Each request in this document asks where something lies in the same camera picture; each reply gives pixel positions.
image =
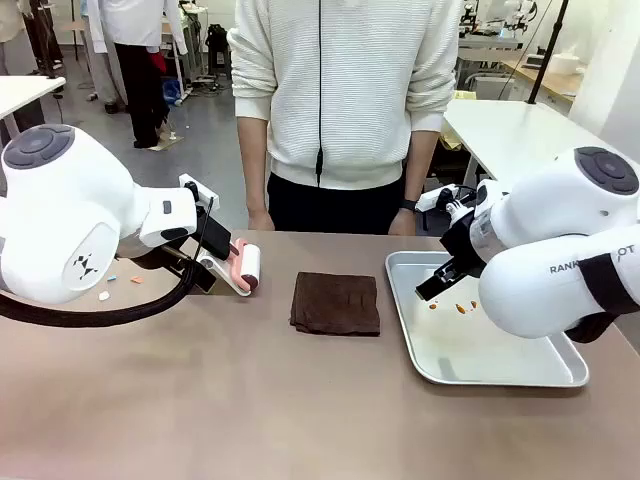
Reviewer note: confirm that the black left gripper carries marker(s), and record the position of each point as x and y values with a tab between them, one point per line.
214	234

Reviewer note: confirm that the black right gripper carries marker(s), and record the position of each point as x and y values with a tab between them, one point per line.
465	245

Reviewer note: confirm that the brown cloth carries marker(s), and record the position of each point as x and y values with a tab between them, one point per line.
335	302

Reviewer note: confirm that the person's right forearm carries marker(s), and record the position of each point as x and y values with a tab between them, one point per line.
252	165

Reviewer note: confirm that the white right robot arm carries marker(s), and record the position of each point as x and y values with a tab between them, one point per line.
545	240

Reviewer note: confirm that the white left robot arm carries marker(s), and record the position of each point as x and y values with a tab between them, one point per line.
65	210

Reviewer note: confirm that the person's left forearm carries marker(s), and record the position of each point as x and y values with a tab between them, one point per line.
420	165

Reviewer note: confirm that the person's right hand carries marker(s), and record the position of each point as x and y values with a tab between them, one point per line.
261	221

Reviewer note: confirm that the person's left hand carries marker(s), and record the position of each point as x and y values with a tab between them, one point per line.
403	224

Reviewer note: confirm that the black wrist watch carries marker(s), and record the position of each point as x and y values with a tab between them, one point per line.
408	204

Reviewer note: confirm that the silver metal tray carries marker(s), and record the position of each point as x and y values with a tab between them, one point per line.
475	350

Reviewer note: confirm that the black trousers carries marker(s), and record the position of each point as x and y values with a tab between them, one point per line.
340	210

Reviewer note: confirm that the blue bag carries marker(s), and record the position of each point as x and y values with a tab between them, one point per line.
172	92

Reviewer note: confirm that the large white table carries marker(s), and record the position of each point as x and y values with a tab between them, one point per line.
515	130

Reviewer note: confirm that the bystander in white shirt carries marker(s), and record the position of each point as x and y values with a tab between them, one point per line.
145	75

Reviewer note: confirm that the white knit sweater torso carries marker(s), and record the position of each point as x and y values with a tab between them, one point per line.
345	85

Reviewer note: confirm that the wooden workbench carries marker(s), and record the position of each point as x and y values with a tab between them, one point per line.
550	82

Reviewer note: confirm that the small white side table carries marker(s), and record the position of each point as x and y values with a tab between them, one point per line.
25	92

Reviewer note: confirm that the black tripod pole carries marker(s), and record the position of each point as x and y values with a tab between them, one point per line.
547	50

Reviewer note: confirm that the bystander in dark trousers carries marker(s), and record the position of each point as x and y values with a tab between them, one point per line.
42	35

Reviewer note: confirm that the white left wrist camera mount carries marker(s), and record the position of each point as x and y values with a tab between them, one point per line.
197	186

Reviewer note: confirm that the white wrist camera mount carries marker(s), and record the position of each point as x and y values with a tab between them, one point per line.
432	197
197	186

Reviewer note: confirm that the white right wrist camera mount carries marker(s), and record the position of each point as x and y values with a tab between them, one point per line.
432	197

